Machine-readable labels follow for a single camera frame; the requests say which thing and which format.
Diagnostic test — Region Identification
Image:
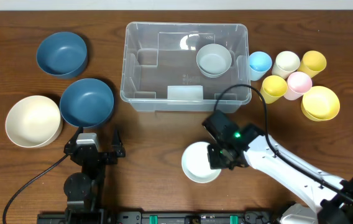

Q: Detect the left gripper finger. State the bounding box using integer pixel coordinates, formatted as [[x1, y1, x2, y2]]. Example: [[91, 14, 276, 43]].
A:
[[111, 128, 124, 152], [69, 127, 83, 146]]

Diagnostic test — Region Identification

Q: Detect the white small bowl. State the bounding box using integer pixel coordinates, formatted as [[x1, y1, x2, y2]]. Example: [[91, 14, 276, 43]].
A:
[[181, 141, 221, 184]]

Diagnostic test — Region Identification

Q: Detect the yellow cup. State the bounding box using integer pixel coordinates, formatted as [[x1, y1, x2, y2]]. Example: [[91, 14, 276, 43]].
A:
[[298, 50, 327, 78], [260, 75, 288, 104]]

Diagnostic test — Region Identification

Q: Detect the grey small bowl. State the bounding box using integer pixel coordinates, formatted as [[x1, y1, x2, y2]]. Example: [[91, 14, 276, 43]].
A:
[[196, 44, 232, 78]]

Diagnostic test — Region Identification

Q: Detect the pink cup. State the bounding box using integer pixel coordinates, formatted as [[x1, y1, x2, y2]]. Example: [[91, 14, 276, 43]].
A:
[[284, 72, 313, 100]]

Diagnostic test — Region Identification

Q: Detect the yellow small bowl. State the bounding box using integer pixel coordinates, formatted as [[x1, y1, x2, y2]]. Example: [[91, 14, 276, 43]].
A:
[[301, 86, 341, 121]]

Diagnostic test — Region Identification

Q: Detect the cream cup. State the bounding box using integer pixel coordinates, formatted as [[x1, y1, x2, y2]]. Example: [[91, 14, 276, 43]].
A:
[[272, 51, 300, 79]]

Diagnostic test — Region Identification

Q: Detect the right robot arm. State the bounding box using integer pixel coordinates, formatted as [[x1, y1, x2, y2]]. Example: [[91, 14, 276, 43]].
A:
[[203, 123, 353, 223]]

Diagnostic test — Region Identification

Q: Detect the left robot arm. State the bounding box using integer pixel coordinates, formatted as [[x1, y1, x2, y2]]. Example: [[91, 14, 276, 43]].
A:
[[62, 127, 126, 224]]

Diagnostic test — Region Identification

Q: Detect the clear plastic storage container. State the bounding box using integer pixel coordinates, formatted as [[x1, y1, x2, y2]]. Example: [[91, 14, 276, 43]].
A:
[[120, 22, 252, 113]]

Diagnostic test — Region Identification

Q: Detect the near dark blue bowl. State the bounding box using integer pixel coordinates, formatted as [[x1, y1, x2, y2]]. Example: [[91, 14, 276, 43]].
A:
[[60, 78, 114, 128]]

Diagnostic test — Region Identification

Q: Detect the dark blue bowl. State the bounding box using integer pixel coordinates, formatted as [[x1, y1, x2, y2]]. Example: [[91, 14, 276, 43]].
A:
[[36, 32, 88, 79], [60, 78, 114, 128]]

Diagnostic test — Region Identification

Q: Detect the large cream bowl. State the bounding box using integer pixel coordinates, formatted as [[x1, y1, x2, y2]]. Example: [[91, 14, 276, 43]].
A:
[[5, 95, 63, 148]]

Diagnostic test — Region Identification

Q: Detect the far dark blue bowl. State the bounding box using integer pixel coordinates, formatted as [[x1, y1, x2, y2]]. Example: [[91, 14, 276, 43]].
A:
[[36, 32, 88, 79]]

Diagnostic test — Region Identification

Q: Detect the light blue cup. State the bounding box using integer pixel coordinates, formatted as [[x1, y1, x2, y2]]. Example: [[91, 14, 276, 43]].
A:
[[249, 51, 272, 81]]

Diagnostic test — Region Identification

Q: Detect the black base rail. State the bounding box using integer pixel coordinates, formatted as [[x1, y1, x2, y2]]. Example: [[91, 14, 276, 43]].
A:
[[37, 210, 272, 224]]

